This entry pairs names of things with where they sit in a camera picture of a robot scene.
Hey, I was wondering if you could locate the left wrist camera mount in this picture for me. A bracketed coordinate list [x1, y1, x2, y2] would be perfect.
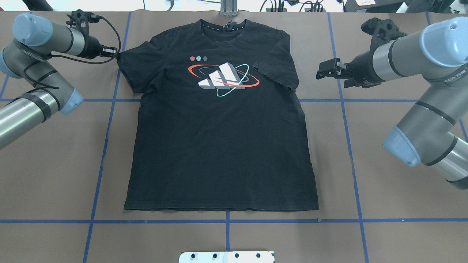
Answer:
[66, 9, 101, 36]

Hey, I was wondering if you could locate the black graphic t-shirt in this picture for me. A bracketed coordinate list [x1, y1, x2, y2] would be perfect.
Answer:
[117, 20, 319, 211]

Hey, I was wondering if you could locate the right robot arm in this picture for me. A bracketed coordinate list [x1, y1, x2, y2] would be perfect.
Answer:
[316, 16, 468, 190]

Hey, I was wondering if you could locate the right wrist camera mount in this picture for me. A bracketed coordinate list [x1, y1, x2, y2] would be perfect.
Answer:
[361, 17, 407, 50]

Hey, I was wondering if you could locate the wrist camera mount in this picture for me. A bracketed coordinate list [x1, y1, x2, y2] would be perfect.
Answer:
[361, 17, 407, 50]
[66, 9, 101, 36]

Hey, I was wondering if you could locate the aluminium frame post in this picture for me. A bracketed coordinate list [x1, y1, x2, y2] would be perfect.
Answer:
[219, 0, 238, 17]

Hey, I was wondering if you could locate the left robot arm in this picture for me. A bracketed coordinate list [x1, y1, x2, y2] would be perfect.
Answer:
[0, 9, 121, 148]

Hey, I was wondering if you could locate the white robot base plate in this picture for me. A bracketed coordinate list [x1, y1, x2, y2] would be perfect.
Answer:
[178, 251, 276, 263]

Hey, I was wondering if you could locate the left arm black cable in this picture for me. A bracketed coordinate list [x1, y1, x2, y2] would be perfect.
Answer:
[22, 15, 122, 90]

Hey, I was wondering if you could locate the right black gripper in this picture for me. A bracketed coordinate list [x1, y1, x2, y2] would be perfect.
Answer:
[316, 52, 377, 85]

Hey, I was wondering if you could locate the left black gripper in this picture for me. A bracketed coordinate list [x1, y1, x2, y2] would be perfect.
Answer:
[83, 35, 119, 59]

